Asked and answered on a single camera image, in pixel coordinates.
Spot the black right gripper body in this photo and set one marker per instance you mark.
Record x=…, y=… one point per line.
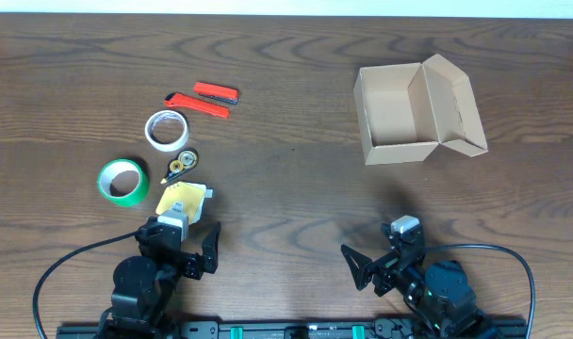
x=378, y=266

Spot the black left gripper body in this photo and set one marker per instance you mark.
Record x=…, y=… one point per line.
x=188, y=259

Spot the yellow sticky note pad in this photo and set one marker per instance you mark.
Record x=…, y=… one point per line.
x=186, y=198

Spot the green tape roll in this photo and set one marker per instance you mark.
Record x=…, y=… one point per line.
x=123, y=182

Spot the white tape roll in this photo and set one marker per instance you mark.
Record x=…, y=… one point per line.
x=167, y=131

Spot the cardboard box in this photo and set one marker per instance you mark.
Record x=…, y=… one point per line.
x=405, y=111

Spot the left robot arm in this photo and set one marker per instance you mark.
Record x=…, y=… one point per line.
x=144, y=284

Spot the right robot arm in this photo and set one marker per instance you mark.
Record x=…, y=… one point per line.
x=440, y=297

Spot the black yellow correction tape dispenser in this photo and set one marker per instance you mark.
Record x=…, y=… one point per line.
x=187, y=160

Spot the orange utility knife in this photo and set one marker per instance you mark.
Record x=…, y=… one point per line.
x=179, y=100

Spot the black mounting rail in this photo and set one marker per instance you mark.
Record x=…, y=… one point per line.
x=379, y=328

